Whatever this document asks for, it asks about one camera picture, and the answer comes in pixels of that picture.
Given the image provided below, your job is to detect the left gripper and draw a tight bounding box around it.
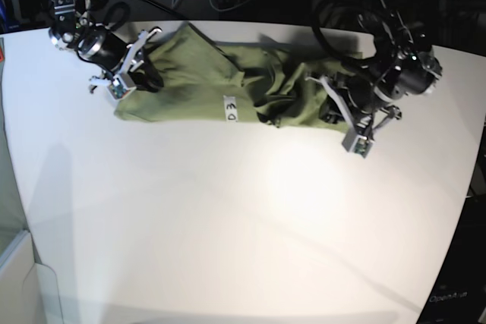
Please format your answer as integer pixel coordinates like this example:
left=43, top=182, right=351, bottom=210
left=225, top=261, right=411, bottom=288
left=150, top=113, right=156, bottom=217
left=305, top=75, right=402, bottom=137

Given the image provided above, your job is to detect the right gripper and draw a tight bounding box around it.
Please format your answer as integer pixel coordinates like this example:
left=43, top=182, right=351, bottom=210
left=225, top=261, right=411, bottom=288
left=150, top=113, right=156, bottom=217
left=87, top=27, right=164, bottom=93

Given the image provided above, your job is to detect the green T-shirt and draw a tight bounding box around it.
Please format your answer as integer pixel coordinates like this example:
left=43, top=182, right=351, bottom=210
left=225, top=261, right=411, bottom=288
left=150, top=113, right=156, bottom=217
left=114, top=25, right=348, bottom=133

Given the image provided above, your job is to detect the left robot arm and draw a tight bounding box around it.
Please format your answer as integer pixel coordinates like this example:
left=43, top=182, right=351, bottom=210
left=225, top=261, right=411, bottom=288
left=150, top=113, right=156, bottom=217
left=311, top=0, right=442, bottom=140

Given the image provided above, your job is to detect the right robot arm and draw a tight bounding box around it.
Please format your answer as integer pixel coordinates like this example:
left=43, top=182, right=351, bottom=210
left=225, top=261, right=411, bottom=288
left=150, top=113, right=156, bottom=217
left=49, top=0, right=163, bottom=101

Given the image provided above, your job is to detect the white label tag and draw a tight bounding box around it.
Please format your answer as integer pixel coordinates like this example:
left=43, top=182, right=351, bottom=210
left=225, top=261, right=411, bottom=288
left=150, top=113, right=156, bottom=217
left=223, top=96, right=238, bottom=122

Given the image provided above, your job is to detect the black OpenArm case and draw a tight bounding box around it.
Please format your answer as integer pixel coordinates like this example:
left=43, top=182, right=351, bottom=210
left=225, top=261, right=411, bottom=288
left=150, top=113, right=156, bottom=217
left=417, top=195, right=485, bottom=323

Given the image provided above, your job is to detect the white cardboard box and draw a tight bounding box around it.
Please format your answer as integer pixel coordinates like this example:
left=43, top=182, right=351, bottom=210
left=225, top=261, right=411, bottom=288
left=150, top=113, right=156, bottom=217
left=1, top=230, right=64, bottom=323

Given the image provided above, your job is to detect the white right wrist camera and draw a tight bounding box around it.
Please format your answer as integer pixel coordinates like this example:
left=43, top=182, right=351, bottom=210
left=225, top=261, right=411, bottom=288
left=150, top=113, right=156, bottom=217
left=107, top=77, right=137, bottom=101

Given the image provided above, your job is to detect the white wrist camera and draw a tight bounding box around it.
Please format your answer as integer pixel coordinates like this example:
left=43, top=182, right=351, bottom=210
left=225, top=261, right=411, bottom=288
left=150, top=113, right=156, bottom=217
left=342, top=129, right=374, bottom=159
left=107, top=77, right=137, bottom=101

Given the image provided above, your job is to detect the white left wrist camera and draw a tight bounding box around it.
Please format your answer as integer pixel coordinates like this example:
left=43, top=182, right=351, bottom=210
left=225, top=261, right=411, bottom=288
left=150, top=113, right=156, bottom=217
left=342, top=129, right=374, bottom=159

